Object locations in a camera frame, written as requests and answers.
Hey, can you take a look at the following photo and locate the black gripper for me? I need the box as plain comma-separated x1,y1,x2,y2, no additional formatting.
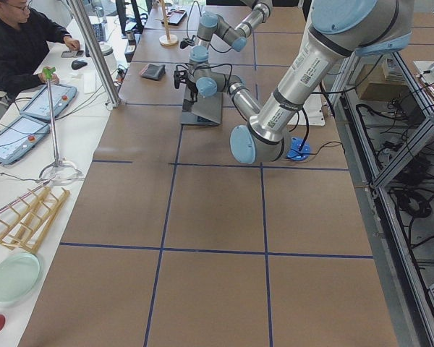
187,80,198,102

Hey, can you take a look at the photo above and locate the grey laptop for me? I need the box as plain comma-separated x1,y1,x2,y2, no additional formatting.
180,89,223,126

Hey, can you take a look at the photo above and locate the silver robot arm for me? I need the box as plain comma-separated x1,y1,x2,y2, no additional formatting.
195,0,273,52
188,1,414,164

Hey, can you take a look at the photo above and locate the grey pink folded cloth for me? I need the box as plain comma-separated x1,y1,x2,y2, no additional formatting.
140,64,166,81

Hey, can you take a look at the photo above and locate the wooden mug tree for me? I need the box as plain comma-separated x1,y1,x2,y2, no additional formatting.
158,0,178,47

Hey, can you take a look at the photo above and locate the white kettle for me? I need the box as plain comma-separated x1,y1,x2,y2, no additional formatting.
98,41,117,72

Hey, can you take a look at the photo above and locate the black computer mouse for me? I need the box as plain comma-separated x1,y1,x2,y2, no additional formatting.
71,59,88,70

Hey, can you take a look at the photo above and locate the black smartphone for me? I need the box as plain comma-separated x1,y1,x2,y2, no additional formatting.
61,50,84,59

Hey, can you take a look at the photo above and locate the blue desk lamp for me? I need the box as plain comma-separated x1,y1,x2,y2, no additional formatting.
286,137,311,162

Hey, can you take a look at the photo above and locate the upper teach pendant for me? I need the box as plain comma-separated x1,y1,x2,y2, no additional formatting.
20,85,77,121

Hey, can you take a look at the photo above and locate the teach pendant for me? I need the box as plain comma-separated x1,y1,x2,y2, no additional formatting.
0,116,50,165
20,85,77,121

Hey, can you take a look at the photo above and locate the lower teach pendant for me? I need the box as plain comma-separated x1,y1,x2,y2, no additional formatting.
0,116,50,165

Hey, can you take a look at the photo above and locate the seated person black shirt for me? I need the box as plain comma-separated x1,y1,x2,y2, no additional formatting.
0,1,80,97

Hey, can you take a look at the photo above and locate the wooden dish rack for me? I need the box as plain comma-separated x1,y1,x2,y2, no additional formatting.
0,185,70,254

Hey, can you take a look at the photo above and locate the pale green glass plate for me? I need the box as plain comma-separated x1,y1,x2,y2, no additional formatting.
0,252,41,304

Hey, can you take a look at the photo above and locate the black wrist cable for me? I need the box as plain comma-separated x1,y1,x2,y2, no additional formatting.
174,62,234,84

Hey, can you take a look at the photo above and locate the aluminium frame post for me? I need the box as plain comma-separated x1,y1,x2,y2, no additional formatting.
67,0,122,108

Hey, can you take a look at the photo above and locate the green handled metal grabber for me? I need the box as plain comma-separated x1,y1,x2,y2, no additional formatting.
38,67,82,184

